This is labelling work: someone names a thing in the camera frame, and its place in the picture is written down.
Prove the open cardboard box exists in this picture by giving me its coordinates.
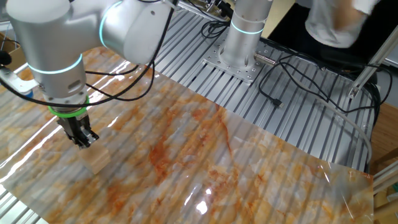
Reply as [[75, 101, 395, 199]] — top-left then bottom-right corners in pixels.
[[0, 30, 28, 72]]

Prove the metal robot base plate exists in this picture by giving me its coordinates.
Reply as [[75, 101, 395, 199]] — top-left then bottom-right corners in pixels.
[[201, 30, 269, 84]]

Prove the coiled black cable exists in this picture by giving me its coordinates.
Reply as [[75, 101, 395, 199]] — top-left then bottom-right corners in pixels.
[[200, 18, 233, 40]]

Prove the green flange ring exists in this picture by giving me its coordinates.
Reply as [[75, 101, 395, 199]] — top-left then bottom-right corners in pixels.
[[48, 96, 90, 119]]

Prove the grey hose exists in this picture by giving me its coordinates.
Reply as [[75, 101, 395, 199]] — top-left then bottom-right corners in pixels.
[[287, 76, 373, 164]]

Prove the long black cable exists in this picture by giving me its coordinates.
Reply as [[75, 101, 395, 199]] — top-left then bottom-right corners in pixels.
[[279, 60, 393, 114]]

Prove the diagonal aluminium strut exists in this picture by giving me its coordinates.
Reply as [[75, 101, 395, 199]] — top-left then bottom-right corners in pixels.
[[348, 24, 398, 100]]

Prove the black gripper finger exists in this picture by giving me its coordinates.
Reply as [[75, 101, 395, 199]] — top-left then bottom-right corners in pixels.
[[80, 128, 100, 149], [65, 130, 85, 149]]

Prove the black usb cable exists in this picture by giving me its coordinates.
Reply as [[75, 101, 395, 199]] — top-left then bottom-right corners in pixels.
[[257, 55, 326, 109]]

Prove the metal cable connector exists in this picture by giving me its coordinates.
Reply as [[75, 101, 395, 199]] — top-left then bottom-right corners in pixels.
[[254, 52, 277, 66]]

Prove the light wooden block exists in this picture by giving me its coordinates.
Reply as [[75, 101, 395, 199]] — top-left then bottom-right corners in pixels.
[[79, 143, 111, 175]]

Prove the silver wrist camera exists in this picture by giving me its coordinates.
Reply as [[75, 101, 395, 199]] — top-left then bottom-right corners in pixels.
[[0, 67, 40, 100]]

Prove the orange marble pattern mat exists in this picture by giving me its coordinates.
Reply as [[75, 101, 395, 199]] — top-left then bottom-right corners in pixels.
[[0, 46, 374, 224]]

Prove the aluminium frame profile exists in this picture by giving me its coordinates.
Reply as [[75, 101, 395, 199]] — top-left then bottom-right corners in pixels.
[[373, 160, 398, 195]]

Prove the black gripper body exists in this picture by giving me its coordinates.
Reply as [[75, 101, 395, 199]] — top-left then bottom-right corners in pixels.
[[57, 113, 92, 138]]

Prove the person in white shirt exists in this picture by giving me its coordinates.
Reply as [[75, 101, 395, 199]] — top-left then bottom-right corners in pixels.
[[303, 0, 382, 50]]

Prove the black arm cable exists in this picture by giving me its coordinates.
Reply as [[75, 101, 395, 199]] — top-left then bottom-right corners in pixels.
[[0, 0, 175, 108]]

